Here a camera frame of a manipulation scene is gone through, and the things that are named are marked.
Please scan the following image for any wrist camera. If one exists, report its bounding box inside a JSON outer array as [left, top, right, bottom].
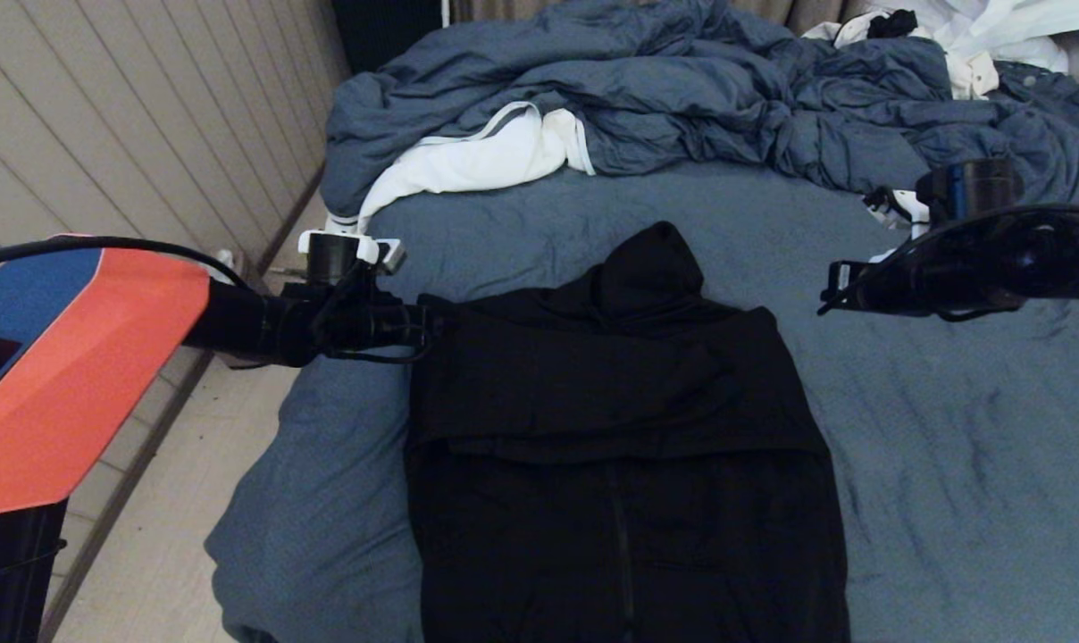
[[297, 230, 406, 291], [864, 159, 1025, 235]]

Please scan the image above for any blue bed sheet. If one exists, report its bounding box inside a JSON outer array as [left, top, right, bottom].
[[205, 161, 1079, 643]]

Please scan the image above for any cream garment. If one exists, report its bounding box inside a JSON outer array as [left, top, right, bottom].
[[946, 52, 998, 101]]

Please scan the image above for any rumpled blue duvet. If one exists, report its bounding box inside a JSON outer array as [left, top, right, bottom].
[[321, 0, 1079, 220]]

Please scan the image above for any small black garment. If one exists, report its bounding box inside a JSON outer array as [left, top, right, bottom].
[[866, 11, 920, 41]]

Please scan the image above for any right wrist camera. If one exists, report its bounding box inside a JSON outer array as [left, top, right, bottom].
[[864, 159, 1025, 235]]

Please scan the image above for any white clothes pile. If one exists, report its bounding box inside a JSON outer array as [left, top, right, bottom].
[[803, 0, 1079, 77]]

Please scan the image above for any blue denim garment with buttons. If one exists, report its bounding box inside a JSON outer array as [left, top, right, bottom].
[[993, 61, 1079, 144]]

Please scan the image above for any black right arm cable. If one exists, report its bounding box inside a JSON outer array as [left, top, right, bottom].
[[861, 201, 1079, 322]]

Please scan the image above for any beige curtain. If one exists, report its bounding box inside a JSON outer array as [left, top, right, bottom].
[[450, 0, 871, 38]]

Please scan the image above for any black furniture piece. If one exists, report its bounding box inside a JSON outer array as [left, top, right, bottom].
[[330, 0, 447, 77]]

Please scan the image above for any black zip hoodie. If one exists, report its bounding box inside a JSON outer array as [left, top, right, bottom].
[[404, 221, 849, 643]]

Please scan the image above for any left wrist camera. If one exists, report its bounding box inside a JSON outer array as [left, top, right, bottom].
[[297, 230, 406, 291]]

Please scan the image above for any brown trash bin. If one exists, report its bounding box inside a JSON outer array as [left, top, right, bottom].
[[211, 253, 277, 370]]

